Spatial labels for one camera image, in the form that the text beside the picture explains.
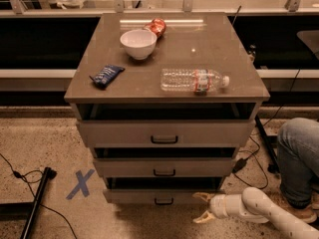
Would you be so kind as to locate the grey drawer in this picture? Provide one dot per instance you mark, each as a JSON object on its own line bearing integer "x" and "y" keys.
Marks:
{"x": 165, "y": 133}
{"x": 163, "y": 167}
{"x": 159, "y": 190}

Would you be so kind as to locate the blue tape cross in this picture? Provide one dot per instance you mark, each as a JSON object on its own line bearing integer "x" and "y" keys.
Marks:
{"x": 81, "y": 185}

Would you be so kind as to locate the grey drawer cabinet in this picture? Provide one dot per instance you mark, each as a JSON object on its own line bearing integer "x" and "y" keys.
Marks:
{"x": 190, "y": 41}

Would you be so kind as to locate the white bowl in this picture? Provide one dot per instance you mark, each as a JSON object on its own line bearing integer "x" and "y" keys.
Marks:
{"x": 139, "y": 44}

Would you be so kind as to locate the black stand leg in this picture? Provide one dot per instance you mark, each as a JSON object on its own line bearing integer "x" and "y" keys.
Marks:
{"x": 27, "y": 211}

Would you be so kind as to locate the person leg in jeans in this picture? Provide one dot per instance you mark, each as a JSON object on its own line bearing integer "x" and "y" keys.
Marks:
{"x": 298, "y": 160}

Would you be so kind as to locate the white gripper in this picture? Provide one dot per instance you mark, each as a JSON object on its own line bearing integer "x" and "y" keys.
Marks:
{"x": 217, "y": 205}

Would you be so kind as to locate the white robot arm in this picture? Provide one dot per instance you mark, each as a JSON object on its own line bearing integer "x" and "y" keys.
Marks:
{"x": 255, "y": 206}

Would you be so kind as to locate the clear plastic water bottle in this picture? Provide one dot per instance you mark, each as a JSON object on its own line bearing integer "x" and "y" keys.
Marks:
{"x": 197, "y": 81}

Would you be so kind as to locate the blue snack bag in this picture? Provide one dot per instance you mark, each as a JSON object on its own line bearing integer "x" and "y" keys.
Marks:
{"x": 106, "y": 75}

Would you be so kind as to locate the crushed red soda can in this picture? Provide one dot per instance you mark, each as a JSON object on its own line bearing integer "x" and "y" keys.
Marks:
{"x": 157, "y": 26}

